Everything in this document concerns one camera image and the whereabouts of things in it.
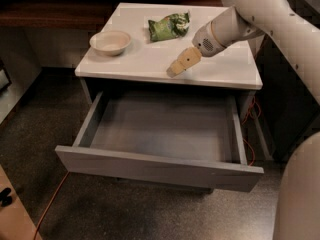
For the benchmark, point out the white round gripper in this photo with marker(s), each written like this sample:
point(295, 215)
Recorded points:
point(206, 43)

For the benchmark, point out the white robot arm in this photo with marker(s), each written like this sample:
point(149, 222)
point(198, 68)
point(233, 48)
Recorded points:
point(298, 207)

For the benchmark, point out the brown cardboard box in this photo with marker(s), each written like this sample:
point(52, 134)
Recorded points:
point(15, 222)

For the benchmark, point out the green jalapeno chip bag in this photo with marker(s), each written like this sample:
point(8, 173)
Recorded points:
point(170, 27)

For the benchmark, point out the white ceramic bowl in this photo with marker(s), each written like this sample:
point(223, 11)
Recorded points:
point(110, 43)

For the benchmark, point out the dark wooden shelf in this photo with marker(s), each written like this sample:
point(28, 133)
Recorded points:
point(73, 14)

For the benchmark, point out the grey top drawer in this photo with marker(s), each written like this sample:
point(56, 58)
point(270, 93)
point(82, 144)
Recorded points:
point(193, 142)

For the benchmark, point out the black object on cardboard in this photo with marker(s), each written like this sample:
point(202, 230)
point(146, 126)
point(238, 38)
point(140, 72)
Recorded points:
point(5, 198)

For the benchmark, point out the grey drawer cabinet white top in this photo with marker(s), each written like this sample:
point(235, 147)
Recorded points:
point(142, 67)

